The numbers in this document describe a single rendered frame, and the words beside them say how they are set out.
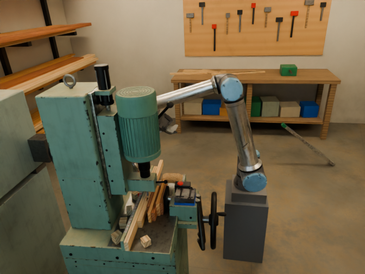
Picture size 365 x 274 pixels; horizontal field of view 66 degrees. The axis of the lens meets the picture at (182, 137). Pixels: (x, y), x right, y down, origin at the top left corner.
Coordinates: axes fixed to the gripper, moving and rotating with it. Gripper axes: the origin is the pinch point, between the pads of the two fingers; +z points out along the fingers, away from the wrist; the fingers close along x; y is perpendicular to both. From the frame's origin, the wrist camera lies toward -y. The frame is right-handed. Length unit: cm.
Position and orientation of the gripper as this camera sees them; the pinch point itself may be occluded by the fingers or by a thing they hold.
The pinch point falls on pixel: (165, 123)
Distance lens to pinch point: 140.4
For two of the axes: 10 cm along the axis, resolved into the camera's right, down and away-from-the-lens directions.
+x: 7.5, 6.3, 2.1
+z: 3.3, -0.7, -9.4
